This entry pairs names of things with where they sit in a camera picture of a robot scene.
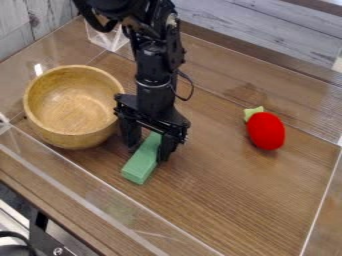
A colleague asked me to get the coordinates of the green rectangular block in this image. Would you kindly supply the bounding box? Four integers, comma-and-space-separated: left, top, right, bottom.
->
121, 132, 161, 185

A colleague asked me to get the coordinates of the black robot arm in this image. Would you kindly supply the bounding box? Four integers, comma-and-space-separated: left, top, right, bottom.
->
72, 0, 191, 162

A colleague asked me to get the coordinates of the brown wooden bowl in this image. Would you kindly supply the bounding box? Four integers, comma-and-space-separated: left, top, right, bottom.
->
22, 65, 124, 150

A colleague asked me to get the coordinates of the clear acrylic tray wall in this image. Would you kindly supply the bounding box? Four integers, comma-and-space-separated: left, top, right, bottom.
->
0, 113, 223, 256

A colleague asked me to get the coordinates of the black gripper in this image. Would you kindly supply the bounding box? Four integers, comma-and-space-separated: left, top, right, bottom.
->
113, 78, 189, 162

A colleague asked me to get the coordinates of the clear acrylic corner bracket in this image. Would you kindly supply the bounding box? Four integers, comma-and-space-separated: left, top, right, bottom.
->
85, 23, 129, 52

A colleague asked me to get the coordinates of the black metal table frame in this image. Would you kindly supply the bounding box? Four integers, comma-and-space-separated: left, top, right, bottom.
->
25, 209, 79, 256

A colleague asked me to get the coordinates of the red plush strawberry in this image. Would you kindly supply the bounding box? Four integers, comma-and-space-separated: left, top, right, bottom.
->
243, 106, 286, 150

